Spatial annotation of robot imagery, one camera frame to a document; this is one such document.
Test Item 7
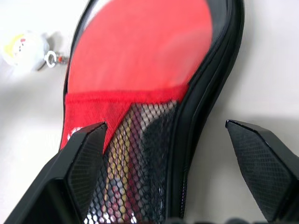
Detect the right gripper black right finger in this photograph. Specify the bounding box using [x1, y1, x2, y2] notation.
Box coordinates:
[225, 119, 299, 224]

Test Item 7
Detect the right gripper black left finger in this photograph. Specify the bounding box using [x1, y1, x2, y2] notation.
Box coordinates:
[0, 121, 108, 224]

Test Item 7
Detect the black mesh paddle case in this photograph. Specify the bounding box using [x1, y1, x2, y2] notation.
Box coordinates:
[59, 0, 246, 224]

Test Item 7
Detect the white plush keychain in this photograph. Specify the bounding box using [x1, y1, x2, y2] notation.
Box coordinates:
[2, 29, 71, 73]

